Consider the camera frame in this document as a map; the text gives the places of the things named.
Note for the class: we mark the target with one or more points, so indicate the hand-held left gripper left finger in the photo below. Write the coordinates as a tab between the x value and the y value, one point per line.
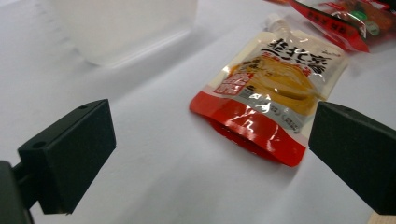
71	155

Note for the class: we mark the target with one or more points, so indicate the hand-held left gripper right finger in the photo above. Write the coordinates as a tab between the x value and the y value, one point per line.
358	152

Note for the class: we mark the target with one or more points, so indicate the cream and red spout pouch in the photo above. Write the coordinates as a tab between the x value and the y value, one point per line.
280	81

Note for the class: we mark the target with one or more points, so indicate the red snack packet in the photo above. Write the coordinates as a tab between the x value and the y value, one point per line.
337	29

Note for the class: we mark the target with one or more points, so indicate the clear plastic container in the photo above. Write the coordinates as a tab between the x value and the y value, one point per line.
124	31

